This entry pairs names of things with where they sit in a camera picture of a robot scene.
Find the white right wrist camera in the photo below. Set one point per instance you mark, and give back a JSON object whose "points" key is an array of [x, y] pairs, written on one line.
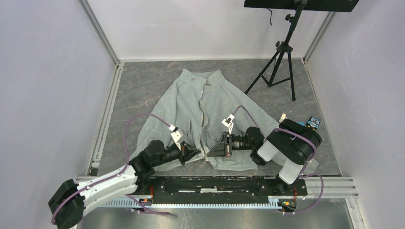
{"points": [[228, 123]]}

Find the black panel on tripod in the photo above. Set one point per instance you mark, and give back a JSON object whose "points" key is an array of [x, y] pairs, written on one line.
{"points": [[310, 5]]}

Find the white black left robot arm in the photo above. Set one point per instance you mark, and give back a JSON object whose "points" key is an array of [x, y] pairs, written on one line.
{"points": [[72, 201]]}

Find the blue owl toy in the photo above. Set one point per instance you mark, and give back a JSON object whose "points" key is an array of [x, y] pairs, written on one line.
{"points": [[313, 123]]}

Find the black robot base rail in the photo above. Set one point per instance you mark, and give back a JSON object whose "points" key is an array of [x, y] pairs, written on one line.
{"points": [[210, 192]]}

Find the blue white toy block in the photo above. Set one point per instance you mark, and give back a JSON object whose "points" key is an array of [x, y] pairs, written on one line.
{"points": [[284, 116]]}

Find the black tripod stand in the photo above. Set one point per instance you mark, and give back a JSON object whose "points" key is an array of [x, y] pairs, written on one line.
{"points": [[281, 49]]}

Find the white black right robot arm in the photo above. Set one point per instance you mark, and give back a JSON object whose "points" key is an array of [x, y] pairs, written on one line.
{"points": [[296, 142]]}

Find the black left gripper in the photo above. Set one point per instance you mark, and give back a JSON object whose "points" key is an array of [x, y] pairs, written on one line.
{"points": [[187, 152]]}

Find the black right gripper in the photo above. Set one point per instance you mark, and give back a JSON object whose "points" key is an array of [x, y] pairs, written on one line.
{"points": [[222, 149]]}

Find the grey zip-up jacket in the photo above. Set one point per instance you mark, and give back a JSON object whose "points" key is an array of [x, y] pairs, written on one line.
{"points": [[197, 103]]}

